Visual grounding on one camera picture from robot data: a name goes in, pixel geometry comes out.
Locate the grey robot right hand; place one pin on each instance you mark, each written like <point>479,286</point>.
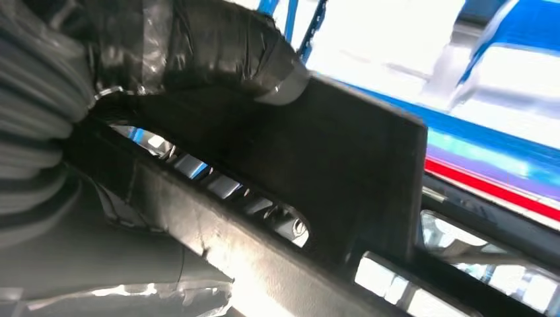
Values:
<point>210,43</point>

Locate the red barrier belt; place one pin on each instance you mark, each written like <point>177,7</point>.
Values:
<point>481,186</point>

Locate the blue metal shelf rack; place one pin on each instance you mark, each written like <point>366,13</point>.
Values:
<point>481,131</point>

